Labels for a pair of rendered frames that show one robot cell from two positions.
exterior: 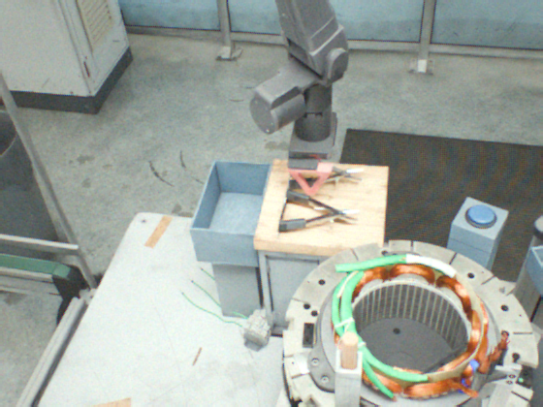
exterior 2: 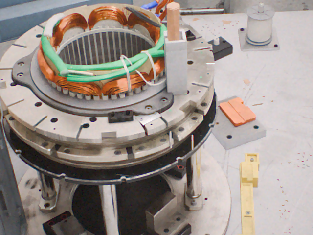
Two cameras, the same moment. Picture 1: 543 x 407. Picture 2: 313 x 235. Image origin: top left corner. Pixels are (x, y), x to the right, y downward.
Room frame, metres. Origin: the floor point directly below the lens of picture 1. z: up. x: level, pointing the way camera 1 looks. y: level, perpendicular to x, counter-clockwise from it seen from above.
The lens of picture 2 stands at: (0.56, 0.61, 1.68)
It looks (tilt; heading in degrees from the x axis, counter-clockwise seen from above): 42 degrees down; 254
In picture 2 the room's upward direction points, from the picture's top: 3 degrees counter-clockwise
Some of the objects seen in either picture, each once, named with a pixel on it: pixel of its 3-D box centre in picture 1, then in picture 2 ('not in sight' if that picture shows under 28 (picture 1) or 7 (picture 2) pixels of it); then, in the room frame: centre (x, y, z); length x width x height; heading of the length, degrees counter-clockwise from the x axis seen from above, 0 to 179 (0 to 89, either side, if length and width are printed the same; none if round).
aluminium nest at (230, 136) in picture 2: not in sight; (231, 120); (0.15, -0.29, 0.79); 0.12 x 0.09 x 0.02; 97
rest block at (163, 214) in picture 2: not in sight; (167, 217); (0.37, -0.05, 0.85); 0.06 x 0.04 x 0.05; 31
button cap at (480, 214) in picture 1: (481, 214); not in sight; (0.66, -0.35, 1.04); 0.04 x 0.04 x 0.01
